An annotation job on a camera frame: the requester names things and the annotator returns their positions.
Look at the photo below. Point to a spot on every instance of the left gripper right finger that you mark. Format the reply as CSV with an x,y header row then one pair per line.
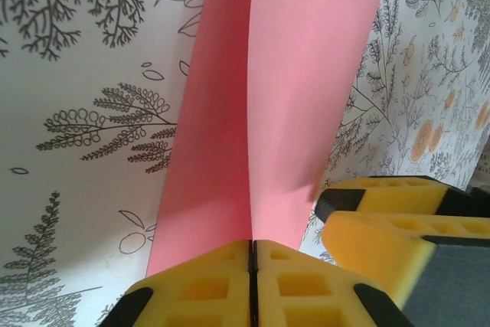
x,y
302,288

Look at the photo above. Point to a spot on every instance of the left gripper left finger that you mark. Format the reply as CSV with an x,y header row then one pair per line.
x,y
199,288

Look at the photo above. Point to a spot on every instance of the pink cloth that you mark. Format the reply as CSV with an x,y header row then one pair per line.
x,y
229,112

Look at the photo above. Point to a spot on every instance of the floral patterned table cover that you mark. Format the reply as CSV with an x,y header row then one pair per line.
x,y
76,74

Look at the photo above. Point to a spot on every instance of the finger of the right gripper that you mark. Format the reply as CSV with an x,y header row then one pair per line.
x,y
402,197
367,250

